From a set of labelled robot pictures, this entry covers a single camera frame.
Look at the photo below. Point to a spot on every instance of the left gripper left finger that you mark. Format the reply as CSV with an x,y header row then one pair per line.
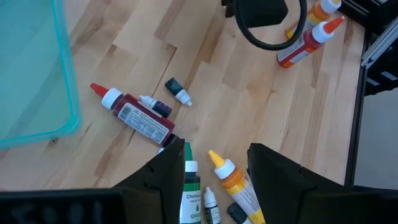
x,y
161,186

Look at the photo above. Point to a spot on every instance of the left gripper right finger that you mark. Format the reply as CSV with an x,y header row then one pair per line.
x,y
280,193

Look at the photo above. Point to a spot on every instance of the large yellow coloring bottle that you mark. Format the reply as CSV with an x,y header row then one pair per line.
x,y
236,183

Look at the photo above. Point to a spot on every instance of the small black bottle white cap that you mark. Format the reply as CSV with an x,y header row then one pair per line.
x,y
236,213

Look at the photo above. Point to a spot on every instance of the large dark red bottle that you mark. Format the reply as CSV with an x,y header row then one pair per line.
x,y
143,123

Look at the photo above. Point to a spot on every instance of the small blue label bottle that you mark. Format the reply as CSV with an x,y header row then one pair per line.
x,y
160,107

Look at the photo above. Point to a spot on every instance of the small green label bottle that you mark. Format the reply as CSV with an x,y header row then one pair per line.
x,y
212,211
174,87

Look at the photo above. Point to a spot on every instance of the green translucent plastic tray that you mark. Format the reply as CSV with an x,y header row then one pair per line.
x,y
31,77

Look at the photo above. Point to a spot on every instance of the large green coloring bottle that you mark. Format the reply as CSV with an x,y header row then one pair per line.
x,y
190,196

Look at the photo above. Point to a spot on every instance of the silver aluminium extrusion bar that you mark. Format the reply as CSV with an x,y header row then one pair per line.
x,y
381,42

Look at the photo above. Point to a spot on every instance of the black aluminium table frame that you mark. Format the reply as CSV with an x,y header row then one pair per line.
x,y
356,124

